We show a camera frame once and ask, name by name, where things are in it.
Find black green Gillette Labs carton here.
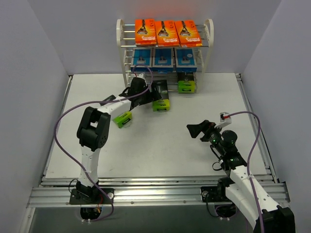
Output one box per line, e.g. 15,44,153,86
152,80,171,112

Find Harry's blade cartridge pack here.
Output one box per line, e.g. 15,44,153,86
152,48,174,73

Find grey Harry's box blue razor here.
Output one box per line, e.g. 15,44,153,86
174,48,197,73

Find small orange Gillette razor box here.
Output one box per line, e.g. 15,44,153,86
135,18,157,46

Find orange Gillette Fusion5 razor box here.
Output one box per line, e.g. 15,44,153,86
174,20,202,48

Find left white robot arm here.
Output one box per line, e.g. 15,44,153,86
76,76,161,203

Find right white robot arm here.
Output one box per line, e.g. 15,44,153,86
187,120,295,233

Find white chrome-bar shelf rack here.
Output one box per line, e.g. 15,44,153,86
116,19,214,93

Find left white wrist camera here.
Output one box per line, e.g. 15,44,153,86
135,73,147,83

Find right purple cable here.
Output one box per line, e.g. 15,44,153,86
216,111,267,233

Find aluminium rail base frame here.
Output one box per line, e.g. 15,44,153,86
28,73,290,208

